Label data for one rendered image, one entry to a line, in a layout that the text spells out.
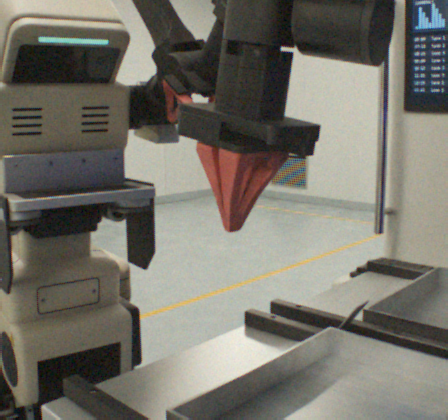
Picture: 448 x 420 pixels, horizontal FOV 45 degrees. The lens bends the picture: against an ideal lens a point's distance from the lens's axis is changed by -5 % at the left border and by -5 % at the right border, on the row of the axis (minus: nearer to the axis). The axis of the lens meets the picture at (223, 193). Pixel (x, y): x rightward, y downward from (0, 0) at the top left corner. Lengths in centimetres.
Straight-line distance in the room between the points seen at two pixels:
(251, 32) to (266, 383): 36
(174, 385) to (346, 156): 621
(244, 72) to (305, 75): 664
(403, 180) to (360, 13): 100
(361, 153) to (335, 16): 626
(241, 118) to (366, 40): 11
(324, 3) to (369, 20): 4
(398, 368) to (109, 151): 61
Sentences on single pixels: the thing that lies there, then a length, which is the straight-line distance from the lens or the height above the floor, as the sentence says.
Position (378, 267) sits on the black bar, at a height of 89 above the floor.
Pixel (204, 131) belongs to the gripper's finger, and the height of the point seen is 115.
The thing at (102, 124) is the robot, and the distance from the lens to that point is 100.
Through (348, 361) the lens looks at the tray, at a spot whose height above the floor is 88.
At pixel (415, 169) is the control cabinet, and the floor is 104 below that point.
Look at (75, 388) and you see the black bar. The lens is 58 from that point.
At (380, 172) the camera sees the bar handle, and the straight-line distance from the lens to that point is 132.
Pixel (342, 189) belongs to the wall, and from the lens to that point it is 681.
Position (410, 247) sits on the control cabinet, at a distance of 138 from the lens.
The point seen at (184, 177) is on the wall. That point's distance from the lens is 725.
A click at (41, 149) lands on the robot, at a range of 97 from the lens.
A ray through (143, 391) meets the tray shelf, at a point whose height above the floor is 88.
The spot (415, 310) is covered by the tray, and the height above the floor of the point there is 88.
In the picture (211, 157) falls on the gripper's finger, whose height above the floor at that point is 113.
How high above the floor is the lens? 117
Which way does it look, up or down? 9 degrees down
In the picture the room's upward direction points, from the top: straight up
